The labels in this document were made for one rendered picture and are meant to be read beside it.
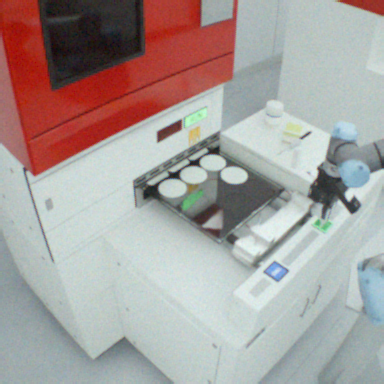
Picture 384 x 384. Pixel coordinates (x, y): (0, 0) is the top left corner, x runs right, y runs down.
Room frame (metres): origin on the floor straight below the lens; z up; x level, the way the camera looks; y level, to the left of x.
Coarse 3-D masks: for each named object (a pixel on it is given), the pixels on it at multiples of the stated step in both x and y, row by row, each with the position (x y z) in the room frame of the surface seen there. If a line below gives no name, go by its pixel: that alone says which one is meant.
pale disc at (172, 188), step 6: (168, 180) 1.18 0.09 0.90; (174, 180) 1.18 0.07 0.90; (162, 186) 1.15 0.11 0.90; (168, 186) 1.15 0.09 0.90; (174, 186) 1.15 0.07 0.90; (180, 186) 1.15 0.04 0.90; (186, 186) 1.15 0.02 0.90; (162, 192) 1.12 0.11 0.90; (168, 192) 1.12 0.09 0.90; (174, 192) 1.12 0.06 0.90; (180, 192) 1.12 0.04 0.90
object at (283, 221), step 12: (288, 204) 1.09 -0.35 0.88; (276, 216) 1.03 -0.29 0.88; (288, 216) 1.03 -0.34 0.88; (300, 216) 1.03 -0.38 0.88; (264, 228) 0.97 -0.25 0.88; (276, 228) 0.97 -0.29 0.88; (288, 228) 0.97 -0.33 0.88; (252, 240) 0.91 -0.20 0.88; (276, 240) 0.92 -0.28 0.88; (240, 252) 0.86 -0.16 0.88; (264, 252) 0.87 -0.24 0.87; (252, 264) 0.82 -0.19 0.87
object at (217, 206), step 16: (176, 176) 1.21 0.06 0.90; (208, 176) 1.21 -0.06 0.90; (256, 176) 1.22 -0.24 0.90; (192, 192) 1.12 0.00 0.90; (208, 192) 1.12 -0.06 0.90; (224, 192) 1.13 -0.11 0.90; (240, 192) 1.13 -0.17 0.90; (256, 192) 1.13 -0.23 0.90; (272, 192) 1.13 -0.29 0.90; (176, 208) 1.04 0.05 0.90; (192, 208) 1.04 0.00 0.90; (208, 208) 1.04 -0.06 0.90; (224, 208) 1.04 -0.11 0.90; (240, 208) 1.04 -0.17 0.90; (256, 208) 1.05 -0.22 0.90; (208, 224) 0.96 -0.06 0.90; (224, 224) 0.97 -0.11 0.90
